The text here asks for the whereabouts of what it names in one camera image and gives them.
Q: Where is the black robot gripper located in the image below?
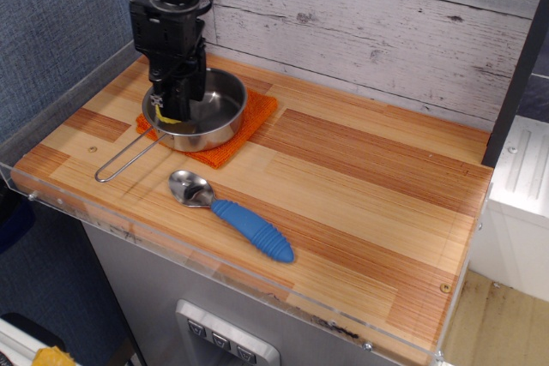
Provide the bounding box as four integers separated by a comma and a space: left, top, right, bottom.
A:
130, 0, 207, 122

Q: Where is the yellow plastic corn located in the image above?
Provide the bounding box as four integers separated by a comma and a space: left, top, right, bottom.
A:
154, 105, 181, 124

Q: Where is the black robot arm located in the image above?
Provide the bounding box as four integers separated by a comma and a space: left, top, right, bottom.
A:
130, 0, 213, 124

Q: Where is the stainless steel pot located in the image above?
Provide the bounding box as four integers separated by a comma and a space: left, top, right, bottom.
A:
94, 68, 248, 183

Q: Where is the orange knitted cloth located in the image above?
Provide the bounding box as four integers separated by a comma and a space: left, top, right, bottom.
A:
136, 89, 279, 171

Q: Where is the clear acrylic table guard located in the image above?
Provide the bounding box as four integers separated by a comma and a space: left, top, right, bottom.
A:
0, 18, 494, 366

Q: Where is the silver button control panel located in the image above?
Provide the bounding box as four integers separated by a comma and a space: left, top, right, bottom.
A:
175, 299, 281, 365

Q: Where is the yellow black object bottom left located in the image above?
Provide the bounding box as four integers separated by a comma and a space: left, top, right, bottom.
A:
0, 346, 74, 366

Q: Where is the white aluminium side block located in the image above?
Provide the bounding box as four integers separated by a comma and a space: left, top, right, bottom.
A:
490, 116, 548, 218

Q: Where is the blue handled metal spoon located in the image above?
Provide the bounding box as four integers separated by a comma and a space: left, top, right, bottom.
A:
168, 170, 295, 263

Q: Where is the dark right vertical post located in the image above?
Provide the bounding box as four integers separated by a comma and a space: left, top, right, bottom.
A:
481, 0, 548, 168

